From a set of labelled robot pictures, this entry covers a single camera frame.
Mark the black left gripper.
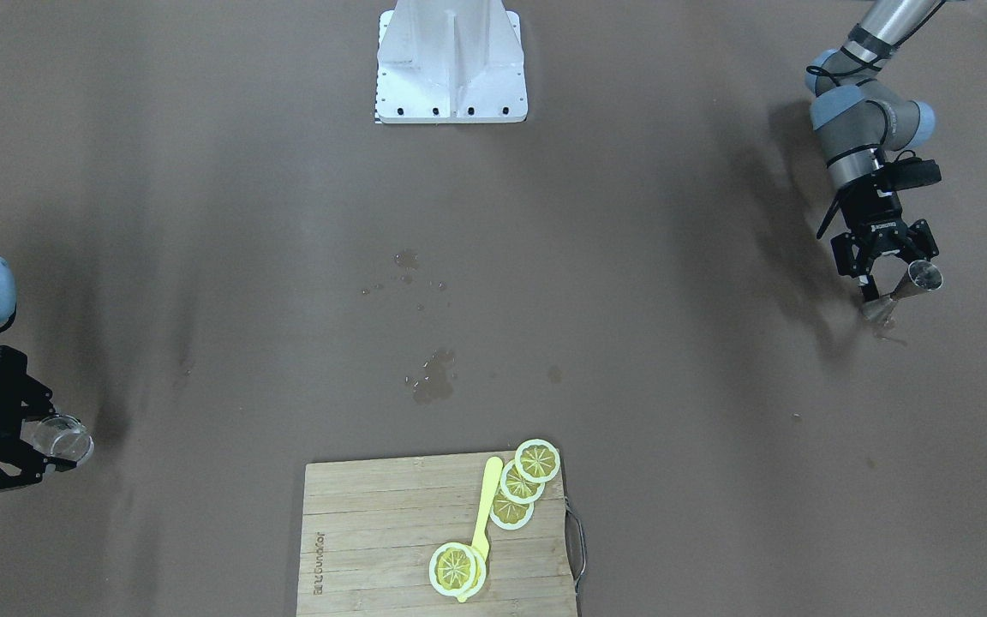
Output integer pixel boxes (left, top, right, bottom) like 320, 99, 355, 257
830, 168, 939, 303

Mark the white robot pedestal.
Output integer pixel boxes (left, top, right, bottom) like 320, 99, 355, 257
374, 1, 529, 124

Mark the clear glass measuring cup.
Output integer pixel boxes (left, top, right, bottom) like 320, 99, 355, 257
31, 415, 95, 464

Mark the wooden cutting board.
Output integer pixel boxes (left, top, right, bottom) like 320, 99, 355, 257
296, 452, 579, 616

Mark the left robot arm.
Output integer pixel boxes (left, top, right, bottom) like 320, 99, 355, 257
805, 1, 942, 303

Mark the steel jigger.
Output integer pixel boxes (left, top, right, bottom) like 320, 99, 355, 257
860, 261, 944, 325

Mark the lemon slice middle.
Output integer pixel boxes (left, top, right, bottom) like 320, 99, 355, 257
499, 462, 545, 506

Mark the yellow plastic knife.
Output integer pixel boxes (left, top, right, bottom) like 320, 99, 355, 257
458, 456, 504, 604

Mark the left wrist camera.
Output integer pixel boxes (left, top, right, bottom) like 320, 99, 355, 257
878, 157, 942, 192

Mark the lemon slice on knife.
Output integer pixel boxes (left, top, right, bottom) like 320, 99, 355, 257
428, 542, 488, 602

